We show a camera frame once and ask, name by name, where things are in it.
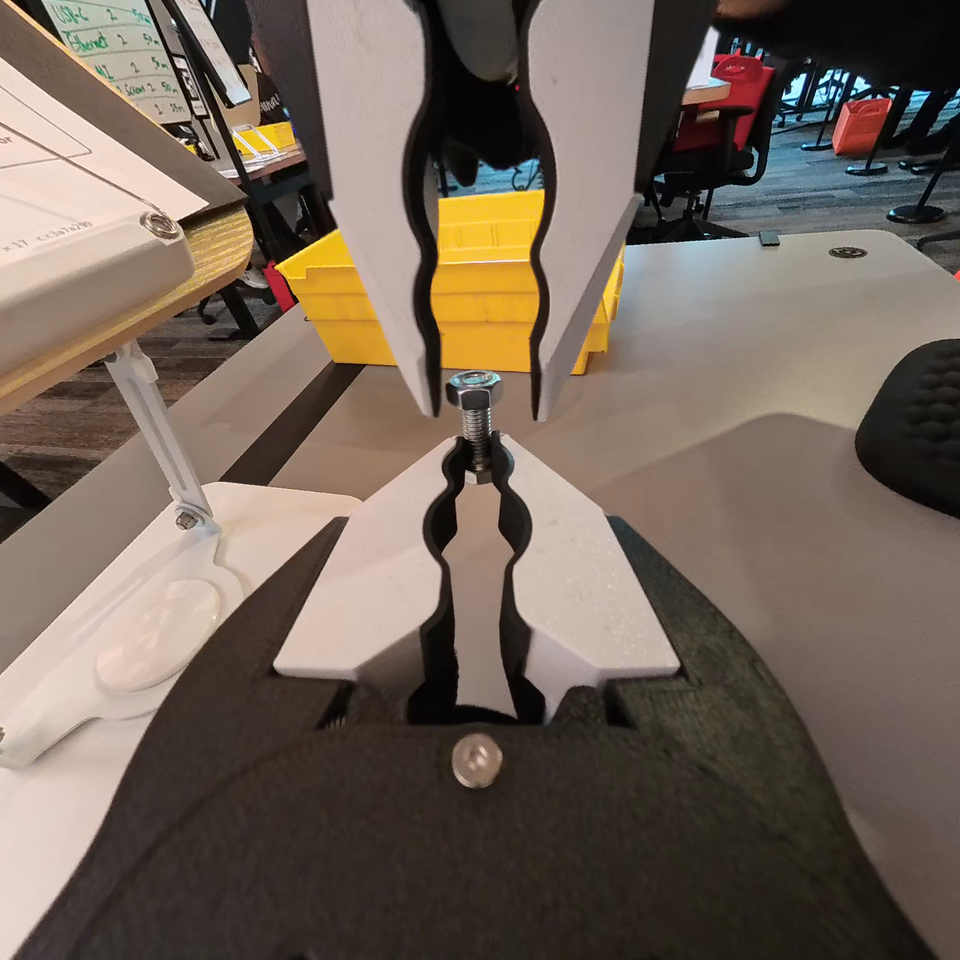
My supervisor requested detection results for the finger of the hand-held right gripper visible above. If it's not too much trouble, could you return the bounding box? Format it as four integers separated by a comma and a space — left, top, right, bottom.
306, 0, 445, 420
520, 0, 656, 421

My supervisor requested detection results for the white slotted support bracket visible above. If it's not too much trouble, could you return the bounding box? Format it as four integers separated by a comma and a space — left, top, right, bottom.
105, 341, 222, 537

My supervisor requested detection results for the orange bag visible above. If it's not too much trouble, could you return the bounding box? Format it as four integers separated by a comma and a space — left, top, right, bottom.
832, 97, 894, 157

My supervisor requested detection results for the small easel whiteboard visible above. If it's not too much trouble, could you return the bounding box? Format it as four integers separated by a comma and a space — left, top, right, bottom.
161, 0, 254, 108

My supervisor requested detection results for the person's right forearm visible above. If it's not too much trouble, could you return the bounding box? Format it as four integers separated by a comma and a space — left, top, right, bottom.
712, 0, 960, 84

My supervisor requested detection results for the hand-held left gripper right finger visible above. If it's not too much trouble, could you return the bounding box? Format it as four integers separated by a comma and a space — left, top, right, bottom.
491, 433, 681, 723

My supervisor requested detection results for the red and black office chair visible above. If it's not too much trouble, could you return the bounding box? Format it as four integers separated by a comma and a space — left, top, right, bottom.
660, 52, 777, 241

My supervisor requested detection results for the wooden office desk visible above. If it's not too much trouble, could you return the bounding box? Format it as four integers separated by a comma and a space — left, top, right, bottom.
675, 75, 735, 106

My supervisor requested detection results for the small yellow tray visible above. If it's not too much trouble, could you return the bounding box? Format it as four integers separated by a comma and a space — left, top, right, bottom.
228, 120, 297, 162

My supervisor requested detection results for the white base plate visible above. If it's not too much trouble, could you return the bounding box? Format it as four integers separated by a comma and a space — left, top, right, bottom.
0, 480, 363, 960

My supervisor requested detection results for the whiteboard with green writing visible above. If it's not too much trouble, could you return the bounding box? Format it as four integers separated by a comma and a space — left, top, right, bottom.
37, 0, 196, 129

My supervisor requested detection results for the silver hex bolt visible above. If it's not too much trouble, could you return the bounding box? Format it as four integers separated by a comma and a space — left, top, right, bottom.
444, 367, 504, 474

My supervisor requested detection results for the black stanchion post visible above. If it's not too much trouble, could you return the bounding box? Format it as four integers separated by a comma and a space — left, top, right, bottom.
887, 135, 960, 225
846, 97, 894, 179

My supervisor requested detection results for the clear acrylic foot plate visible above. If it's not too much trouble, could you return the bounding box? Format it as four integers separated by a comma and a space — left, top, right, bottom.
0, 525, 245, 770

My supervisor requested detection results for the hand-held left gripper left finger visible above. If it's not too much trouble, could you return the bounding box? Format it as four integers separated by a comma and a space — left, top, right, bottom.
273, 435, 468, 714

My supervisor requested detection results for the yellow plastic bin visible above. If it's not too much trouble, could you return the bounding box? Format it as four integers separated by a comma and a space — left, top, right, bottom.
276, 189, 627, 378

